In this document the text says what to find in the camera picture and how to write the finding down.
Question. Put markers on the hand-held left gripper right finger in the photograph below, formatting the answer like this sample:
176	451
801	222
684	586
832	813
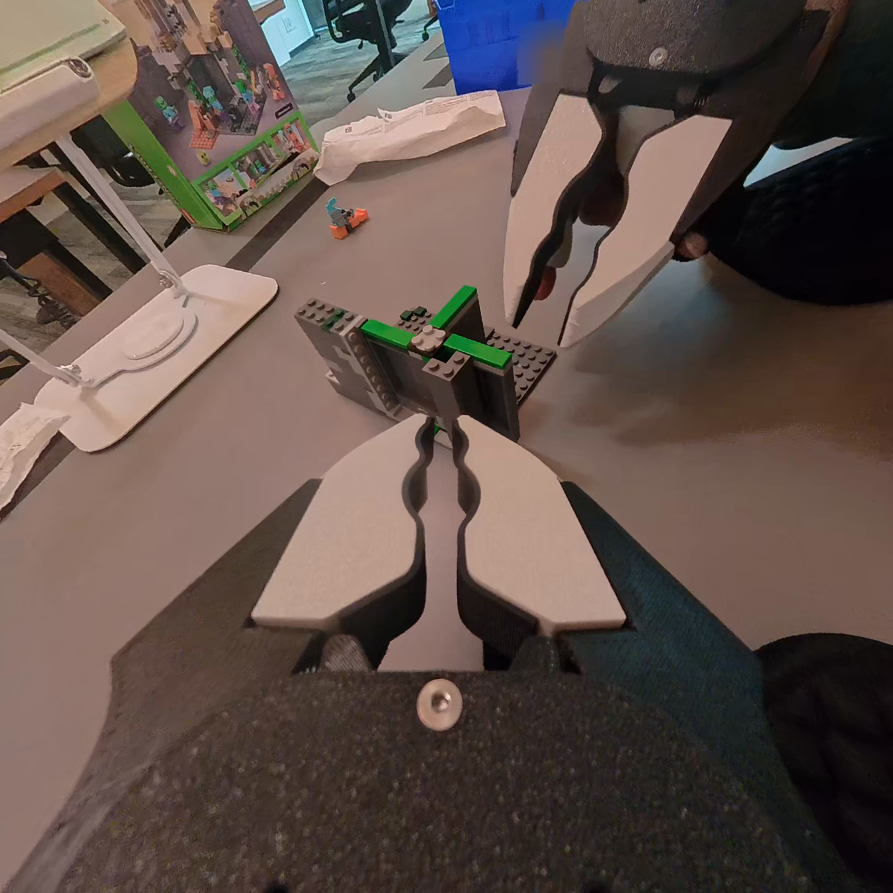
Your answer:
530	544

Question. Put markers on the wooden table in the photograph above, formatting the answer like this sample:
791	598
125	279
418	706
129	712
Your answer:
28	188

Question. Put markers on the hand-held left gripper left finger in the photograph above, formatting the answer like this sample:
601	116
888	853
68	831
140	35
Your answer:
342	544

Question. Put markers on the orange and blue brick figure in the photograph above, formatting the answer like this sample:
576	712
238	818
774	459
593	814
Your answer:
343	222

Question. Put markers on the person's black clothing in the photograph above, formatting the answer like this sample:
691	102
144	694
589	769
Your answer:
837	739

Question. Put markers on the printed clear plastic bag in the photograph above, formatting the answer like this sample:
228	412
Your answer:
21	439

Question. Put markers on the person's right hand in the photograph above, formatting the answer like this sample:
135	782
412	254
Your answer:
603	199

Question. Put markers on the black office chair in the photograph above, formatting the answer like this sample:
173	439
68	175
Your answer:
363	21

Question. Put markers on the person's right forearm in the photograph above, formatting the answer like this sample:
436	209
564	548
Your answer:
816	209

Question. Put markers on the white desk stand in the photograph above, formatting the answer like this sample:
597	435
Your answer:
209	307

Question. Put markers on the green toy brick box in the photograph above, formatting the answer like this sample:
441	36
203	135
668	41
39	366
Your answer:
209	91

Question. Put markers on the grey desk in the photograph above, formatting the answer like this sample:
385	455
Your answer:
697	453

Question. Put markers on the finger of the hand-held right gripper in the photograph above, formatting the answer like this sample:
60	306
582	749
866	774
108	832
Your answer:
548	181
663	188

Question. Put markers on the grey and green brick build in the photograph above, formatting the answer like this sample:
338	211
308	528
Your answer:
391	363

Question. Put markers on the blue plastic bin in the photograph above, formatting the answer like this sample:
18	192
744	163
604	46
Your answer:
474	42

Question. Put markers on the pale green laptop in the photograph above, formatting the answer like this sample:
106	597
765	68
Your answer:
49	35

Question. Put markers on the white paper bag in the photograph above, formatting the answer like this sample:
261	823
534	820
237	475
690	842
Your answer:
411	129

